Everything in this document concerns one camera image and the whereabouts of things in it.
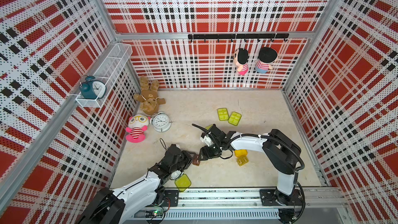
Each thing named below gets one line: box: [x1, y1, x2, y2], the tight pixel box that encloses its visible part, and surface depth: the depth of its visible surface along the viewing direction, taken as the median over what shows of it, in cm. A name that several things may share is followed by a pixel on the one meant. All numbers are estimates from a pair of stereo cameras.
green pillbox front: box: [174, 173, 192, 193], surface depth 80 cm
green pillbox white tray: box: [228, 111, 243, 126], surface depth 104 cm
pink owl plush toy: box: [125, 114, 151, 144], surface depth 95 cm
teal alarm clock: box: [79, 75, 107, 100], surface depth 64 cm
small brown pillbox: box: [192, 154, 201, 166], surface depth 84 cm
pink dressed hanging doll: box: [233, 47, 250, 76], surface depth 97 cm
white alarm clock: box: [149, 111, 173, 133], surface depth 100 cm
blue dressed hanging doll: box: [254, 46, 278, 74], surface depth 100 cm
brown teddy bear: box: [133, 76, 166, 116], surface depth 106 cm
